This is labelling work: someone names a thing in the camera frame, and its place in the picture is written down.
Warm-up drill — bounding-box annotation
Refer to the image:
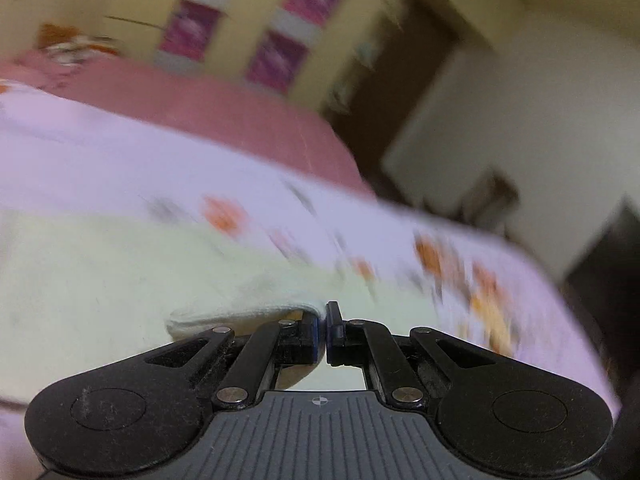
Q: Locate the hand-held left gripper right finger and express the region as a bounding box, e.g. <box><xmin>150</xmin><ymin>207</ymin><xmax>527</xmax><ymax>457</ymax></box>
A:
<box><xmin>325</xmin><ymin>301</ymin><xmax>502</xmax><ymax>410</ymax></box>

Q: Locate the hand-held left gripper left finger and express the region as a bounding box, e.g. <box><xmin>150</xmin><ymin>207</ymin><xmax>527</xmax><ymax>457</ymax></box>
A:
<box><xmin>144</xmin><ymin>312</ymin><xmax>321</xmax><ymax>410</ymax></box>

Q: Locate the pale green small cloth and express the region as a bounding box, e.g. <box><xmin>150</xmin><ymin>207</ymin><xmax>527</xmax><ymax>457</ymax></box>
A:
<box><xmin>0</xmin><ymin>207</ymin><xmax>443</xmax><ymax>408</ymax></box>

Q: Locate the lilac floral bedsheet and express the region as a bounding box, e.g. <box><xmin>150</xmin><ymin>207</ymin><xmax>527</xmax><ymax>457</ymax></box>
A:
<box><xmin>0</xmin><ymin>77</ymin><xmax>622</xmax><ymax>480</ymax></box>

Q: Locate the pink bedspread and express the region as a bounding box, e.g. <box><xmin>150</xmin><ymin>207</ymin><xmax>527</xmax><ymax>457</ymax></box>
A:
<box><xmin>0</xmin><ymin>50</ymin><xmax>376</xmax><ymax>197</ymax></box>

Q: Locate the dark wooden door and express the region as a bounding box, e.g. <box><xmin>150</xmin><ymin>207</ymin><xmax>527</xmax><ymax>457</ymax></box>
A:
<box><xmin>320</xmin><ymin>0</ymin><xmax>463</xmax><ymax>203</ymax></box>

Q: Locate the dark furniture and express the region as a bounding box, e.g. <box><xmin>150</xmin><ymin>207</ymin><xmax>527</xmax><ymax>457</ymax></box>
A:
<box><xmin>562</xmin><ymin>197</ymin><xmax>640</xmax><ymax>376</ymax></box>

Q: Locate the cream wardrobe with pink panels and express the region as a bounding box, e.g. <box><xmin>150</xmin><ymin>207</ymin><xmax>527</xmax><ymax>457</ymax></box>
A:
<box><xmin>0</xmin><ymin>0</ymin><xmax>418</xmax><ymax>113</ymax></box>

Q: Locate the orange floral pillow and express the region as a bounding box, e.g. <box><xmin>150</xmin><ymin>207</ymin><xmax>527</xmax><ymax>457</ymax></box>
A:
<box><xmin>36</xmin><ymin>21</ymin><xmax>122</xmax><ymax>67</ymax></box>

